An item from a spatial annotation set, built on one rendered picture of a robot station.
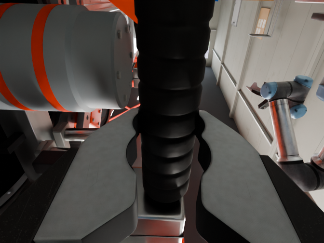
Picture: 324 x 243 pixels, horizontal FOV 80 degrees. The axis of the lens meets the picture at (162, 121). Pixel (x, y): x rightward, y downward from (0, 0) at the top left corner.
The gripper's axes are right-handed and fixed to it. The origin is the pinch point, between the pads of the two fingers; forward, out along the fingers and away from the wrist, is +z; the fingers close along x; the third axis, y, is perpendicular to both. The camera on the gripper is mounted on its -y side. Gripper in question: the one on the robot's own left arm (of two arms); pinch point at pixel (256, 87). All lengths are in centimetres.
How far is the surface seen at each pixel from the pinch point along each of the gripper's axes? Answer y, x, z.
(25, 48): 29, 93, -79
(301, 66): -51, -400, 357
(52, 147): 12, 94, -74
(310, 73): -52, -367, 290
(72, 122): 5, 95, -56
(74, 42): 31, 89, -79
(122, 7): 32, 84, -23
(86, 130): 13, 89, -70
